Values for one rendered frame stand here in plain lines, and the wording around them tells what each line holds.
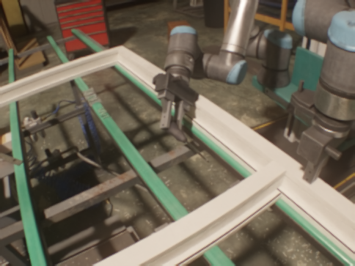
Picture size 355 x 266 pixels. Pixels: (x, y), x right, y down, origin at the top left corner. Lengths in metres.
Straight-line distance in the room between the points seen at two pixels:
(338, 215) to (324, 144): 0.19
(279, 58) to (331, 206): 0.92
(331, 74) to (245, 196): 0.29
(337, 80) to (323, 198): 0.27
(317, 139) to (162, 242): 0.33
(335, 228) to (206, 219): 0.29
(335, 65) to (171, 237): 0.41
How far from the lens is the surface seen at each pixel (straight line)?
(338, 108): 0.46
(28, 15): 7.50
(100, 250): 0.91
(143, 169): 0.70
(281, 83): 1.41
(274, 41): 1.33
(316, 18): 0.58
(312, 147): 0.48
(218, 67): 0.87
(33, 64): 4.43
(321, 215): 0.63
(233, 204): 0.53
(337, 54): 0.43
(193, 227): 0.50
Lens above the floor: 1.37
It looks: 38 degrees down
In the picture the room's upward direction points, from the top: 4 degrees counter-clockwise
